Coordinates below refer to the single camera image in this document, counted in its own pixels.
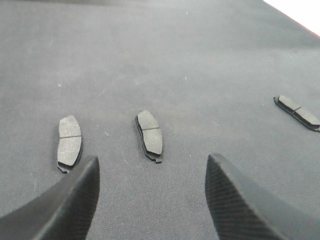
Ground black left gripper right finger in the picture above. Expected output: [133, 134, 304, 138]
[204, 153, 320, 240]

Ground black conveyor belt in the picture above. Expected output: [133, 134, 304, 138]
[0, 0, 320, 240]

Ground grey brake pad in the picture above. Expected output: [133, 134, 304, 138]
[57, 115, 83, 174]
[273, 95, 320, 132]
[135, 109, 163, 164]

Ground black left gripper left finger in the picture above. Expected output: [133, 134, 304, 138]
[0, 155, 100, 240]

